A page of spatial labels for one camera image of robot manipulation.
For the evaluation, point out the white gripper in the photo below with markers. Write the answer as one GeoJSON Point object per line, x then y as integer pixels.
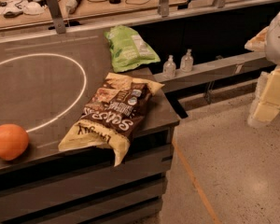
{"type": "Point", "coordinates": [279, 38]}

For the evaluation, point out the brown chip bag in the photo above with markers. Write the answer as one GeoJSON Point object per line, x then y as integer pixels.
{"type": "Point", "coordinates": [111, 116]}

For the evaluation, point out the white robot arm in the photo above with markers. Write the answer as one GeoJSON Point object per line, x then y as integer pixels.
{"type": "Point", "coordinates": [268, 41]}

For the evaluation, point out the green chip bag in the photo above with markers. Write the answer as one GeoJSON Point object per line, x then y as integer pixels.
{"type": "Point", "coordinates": [128, 49]}

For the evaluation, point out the grey metal shelf ledge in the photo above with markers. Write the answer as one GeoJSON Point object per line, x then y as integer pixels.
{"type": "Point", "coordinates": [215, 70]}

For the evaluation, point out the right clear sanitizer bottle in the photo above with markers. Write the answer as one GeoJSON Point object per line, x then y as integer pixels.
{"type": "Point", "coordinates": [187, 62]}

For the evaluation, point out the clear sanitizer bottle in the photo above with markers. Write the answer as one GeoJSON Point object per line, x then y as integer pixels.
{"type": "Point", "coordinates": [169, 67]}
{"type": "Point", "coordinates": [187, 62]}

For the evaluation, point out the left clear sanitizer bottle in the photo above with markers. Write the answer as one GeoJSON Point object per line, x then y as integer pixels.
{"type": "Point", "coordinates": [169, 67]}

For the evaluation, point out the grey handheld tool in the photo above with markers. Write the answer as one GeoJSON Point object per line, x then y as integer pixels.
{"type": "Point", "coordinates": [71, 6]}

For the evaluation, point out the dark counter cabinet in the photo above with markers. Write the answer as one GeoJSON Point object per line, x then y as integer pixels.
{"type": "Point", "coordinates": [45, 80]}

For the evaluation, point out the white face mask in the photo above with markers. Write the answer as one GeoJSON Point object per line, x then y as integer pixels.
{"type": "Point", "coordinates": [32, 8]}

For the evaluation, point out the orange fruit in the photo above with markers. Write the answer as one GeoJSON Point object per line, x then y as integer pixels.
{"type": "Point", "coordinates": [13, 141]}

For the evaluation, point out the middle metal bracket post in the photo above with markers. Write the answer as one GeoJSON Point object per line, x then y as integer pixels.
{"type": "Point", "coordinates": [163, 8]}

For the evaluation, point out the left metal bracket post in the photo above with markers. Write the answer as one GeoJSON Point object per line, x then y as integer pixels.
{"type": "Point", "coordinates": [57, 16]}

